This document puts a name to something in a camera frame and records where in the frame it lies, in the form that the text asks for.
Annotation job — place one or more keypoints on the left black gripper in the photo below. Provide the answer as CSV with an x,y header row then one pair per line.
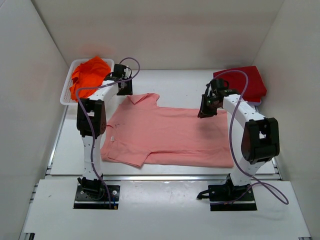
x,y
129,92

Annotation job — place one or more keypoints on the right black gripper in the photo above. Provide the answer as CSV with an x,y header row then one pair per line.
x,y
204,112

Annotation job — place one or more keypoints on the pink polo shirt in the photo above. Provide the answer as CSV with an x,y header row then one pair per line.
x,y
141,132

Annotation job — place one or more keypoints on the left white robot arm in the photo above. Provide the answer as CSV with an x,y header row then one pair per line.
x,y
91,120

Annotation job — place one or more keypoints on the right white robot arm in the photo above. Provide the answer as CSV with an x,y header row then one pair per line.
x,y
260,140

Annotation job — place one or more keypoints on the orange t shirt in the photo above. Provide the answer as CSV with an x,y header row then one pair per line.
x,y
88,74

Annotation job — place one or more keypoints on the white tray under red shirt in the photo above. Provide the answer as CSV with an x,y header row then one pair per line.
x,y
254,103

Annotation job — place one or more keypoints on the folded red t shirt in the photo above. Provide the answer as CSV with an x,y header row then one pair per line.
x,y
255,89

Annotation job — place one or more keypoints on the white plastic basket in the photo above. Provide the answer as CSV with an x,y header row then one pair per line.
x,y
67,95

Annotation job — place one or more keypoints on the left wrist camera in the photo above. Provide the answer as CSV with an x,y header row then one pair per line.
x,y
127,72

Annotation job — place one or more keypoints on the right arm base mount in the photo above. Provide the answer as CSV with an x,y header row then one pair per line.
x,y
229,198

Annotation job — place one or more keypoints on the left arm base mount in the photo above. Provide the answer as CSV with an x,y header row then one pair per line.
x,y
92,195

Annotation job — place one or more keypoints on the aluminium table rail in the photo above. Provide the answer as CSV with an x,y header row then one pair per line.
x,y
273,177

